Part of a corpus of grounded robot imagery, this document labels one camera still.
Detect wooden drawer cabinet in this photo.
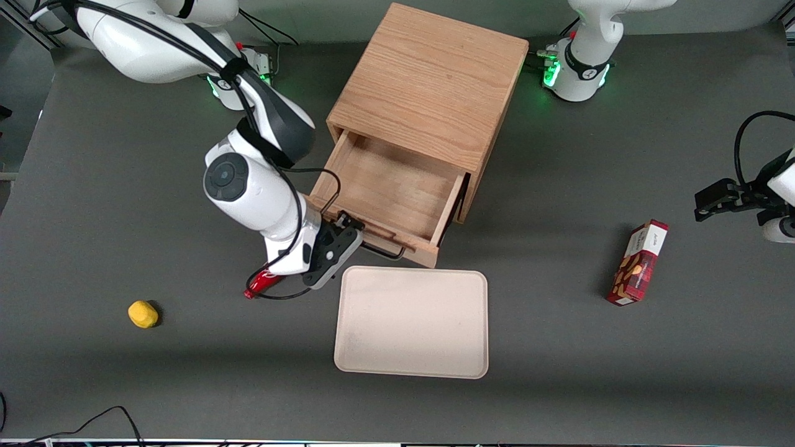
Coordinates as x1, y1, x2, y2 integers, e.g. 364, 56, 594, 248
326, 2, 530, 225

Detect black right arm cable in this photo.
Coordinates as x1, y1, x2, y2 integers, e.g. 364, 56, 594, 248
29, 0, 343, 301

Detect red cola bottle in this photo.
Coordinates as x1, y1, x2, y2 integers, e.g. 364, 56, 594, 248
243, 271, 288, 300

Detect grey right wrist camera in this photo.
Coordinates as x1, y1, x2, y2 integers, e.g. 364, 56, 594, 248
302, 225, 365, 291

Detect beige rectangular tray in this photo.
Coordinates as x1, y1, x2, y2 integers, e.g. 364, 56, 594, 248
334, 266, 489, 380

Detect wooden drawer with black handle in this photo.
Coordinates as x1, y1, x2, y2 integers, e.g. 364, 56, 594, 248
308, 129, 469, 269

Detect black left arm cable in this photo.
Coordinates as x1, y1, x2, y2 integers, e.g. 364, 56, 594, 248
734, 111, 795, 187

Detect black cable at arm base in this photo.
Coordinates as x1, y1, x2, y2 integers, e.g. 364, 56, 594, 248
236, 9, 300, 48

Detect yellow lemon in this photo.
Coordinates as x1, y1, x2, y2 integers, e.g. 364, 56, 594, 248
127, 300, 160, 329

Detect black cable on table edge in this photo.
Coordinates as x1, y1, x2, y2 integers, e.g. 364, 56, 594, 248
0, 392, 147, 447

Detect aluminium frame profile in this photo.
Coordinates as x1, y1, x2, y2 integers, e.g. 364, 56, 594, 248
0, 6, 64, 52

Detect red cookie box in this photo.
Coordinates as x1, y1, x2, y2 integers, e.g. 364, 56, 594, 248
606, 219, 670, 307

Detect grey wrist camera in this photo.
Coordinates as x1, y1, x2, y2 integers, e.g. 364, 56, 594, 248
302, 225, 365, 291
761, 214, 795, 245

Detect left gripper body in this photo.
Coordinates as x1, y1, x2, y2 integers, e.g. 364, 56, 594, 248
738, 148, 795, 213

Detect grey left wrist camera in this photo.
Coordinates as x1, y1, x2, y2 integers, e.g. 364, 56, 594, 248
761, 214, 795, 245

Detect black metal drawer handle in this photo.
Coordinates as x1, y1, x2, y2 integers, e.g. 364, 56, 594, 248
359, 240, 407, 261

